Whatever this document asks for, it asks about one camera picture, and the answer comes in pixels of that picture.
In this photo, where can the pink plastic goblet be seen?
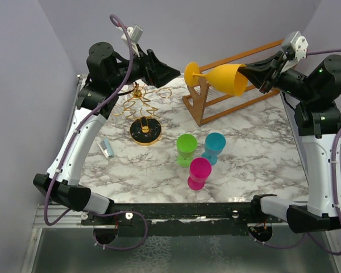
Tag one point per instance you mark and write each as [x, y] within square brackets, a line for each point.
[199, 171]

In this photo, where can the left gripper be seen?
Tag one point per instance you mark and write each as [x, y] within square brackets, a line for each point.
[158, 73]

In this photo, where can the orange plastic goblet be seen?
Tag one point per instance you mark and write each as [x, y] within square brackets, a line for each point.
[224, 78]

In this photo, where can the gold wire wine glass rack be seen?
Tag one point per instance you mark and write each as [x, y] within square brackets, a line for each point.
[136, 107]

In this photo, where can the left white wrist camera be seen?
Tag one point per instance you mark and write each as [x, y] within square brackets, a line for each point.
[134, 32]

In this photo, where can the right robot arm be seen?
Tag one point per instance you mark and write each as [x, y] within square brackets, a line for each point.
[319, 125]

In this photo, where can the black base frame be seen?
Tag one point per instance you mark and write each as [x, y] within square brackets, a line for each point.
[179, 219]

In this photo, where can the light blue stapler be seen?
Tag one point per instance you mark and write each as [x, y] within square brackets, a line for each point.
[105, 147]

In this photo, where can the green plastic goblet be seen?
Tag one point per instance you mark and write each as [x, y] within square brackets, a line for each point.
[186, 146]

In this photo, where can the teal plastic goblet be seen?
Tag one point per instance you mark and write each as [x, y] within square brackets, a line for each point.
[214, 145]

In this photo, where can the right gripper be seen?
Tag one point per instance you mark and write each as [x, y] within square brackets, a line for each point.
[259, 74]

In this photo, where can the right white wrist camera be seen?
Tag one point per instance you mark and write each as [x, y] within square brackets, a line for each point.
[294, 48]

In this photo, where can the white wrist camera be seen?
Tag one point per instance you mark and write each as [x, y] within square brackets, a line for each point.
[134, 32]
[294, 48]

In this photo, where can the wooden rack with clear rods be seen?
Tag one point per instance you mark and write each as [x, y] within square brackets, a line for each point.
[206, 104]

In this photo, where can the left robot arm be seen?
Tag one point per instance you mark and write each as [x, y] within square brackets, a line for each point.
[108, 74]

